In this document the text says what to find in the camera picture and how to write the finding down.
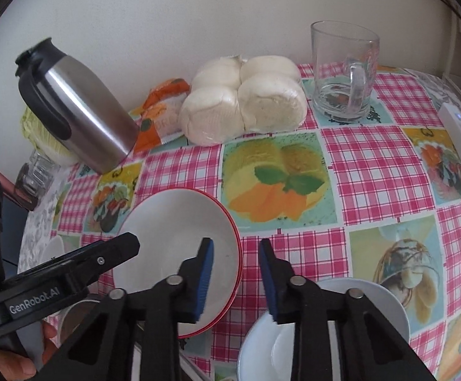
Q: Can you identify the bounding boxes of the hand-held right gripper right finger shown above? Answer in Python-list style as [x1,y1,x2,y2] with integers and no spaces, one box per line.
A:
[259,238,439,381]

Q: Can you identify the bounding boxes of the napa cabbage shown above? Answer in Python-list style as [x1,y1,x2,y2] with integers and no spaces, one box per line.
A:
[21,107,80,166]

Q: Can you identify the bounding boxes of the bag of white steamed buns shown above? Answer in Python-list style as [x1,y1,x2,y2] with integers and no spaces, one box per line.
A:
[179,53,308,146]

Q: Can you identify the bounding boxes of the stainless steel thermos jug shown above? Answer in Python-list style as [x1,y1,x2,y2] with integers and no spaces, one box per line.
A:
[15,37,141,175]

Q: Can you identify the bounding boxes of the person's left hand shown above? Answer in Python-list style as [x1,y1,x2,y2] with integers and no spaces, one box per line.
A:
[0,319,60,379]

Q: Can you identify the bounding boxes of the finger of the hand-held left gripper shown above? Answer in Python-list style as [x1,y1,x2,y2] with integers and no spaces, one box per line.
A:
[52,233,141,286]

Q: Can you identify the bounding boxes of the white power bank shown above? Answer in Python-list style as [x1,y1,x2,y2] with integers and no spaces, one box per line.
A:
[438,102,461,174]

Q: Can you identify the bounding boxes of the grey floral cloth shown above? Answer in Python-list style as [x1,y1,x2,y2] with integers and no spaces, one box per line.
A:
[18,163,72,274]

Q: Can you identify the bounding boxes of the pink checkered tablecloth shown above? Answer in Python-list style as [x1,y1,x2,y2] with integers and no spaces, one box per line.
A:
[18,63,461,381]

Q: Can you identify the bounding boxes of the small floral bowl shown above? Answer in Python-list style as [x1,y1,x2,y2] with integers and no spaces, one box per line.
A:
[237,278,410,381]

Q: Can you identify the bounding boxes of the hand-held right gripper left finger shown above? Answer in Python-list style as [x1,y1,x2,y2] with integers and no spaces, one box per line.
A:
[42,237,215,381]

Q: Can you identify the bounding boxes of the clear drinking glass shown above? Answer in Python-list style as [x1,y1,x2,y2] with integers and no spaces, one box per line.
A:
[18,149,56,191]

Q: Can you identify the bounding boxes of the dark tinted glass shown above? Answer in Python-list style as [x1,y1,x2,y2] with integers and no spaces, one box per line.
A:
[15,178,50,212]

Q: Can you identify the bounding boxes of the orange snack packet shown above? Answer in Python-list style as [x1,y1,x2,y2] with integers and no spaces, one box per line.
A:
[133,78,191,153]

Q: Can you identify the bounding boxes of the strawberry print bowl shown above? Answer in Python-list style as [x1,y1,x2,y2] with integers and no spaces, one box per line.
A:
[112,188,243,340]

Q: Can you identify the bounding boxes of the plain white bowl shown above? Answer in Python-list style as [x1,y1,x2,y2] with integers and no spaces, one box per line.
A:
[42,236,66,266]

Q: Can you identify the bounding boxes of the clear glass mug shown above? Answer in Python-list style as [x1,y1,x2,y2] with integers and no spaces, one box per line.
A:
[310,21,380,123]

